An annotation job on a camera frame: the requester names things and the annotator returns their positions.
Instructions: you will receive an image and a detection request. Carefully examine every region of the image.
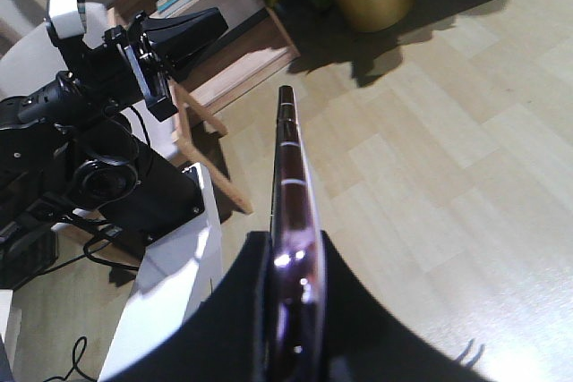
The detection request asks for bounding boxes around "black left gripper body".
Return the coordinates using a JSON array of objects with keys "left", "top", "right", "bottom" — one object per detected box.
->
[{"left": 104, "top": 11, "right": 175, "bottom": 122}]

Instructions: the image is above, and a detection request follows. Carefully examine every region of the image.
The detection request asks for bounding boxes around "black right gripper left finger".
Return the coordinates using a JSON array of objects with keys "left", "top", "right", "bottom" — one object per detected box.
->
[{"left": 116, "top": 231, "right": 271, "bottom": 381}]

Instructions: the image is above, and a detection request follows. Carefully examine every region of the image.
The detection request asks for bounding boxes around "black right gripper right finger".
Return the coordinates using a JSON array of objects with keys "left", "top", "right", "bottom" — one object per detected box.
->
[{"left": 321, "top": 232, "right": 485, "bottom": 381}]

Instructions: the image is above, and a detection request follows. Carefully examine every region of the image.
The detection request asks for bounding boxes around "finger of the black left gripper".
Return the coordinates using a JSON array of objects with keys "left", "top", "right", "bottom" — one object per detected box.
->
[{"left": 145, "top": 7, "right": 228, "bottom": 81}]

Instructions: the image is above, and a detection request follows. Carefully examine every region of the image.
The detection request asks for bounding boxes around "black smartphone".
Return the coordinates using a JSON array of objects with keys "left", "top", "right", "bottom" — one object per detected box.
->
[{"left": 268, "top": 85, "right": 327, "bottom": 381}]

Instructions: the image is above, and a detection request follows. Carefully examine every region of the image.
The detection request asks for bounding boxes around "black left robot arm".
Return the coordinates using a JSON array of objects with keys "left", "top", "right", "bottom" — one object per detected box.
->
[{"left": 1, "top": 8, "right": 227, "bottom": 289}]

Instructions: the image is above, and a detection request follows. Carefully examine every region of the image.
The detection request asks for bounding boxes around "wooden easel leg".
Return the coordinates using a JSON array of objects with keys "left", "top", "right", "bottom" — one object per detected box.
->
[{"left": 169, "top": 81, "right": 253, "bottom": 214}]

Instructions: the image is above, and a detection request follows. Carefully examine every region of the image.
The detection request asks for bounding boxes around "wooden bookshelf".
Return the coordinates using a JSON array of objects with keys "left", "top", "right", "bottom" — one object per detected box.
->
[{"left": 0, "top": 0, "right": 301, "bottom": 117}]

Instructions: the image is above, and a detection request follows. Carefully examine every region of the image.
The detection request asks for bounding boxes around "yellow plant pot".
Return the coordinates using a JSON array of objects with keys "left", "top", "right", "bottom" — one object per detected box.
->
[{"left": 335, "top": 0, "right": 415, "bottom": 33}]

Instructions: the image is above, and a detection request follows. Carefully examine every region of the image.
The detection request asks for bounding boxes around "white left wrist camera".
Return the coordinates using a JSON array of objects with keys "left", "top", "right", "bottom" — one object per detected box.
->
[{"left": 47, "top": 0, "right": 87, "bottom": 39}]

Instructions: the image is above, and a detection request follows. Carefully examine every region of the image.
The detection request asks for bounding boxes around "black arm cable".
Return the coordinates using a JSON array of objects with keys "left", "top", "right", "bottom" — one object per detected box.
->
[{"left": 42, "top": 335, "right": 98, "bottom": 382}]

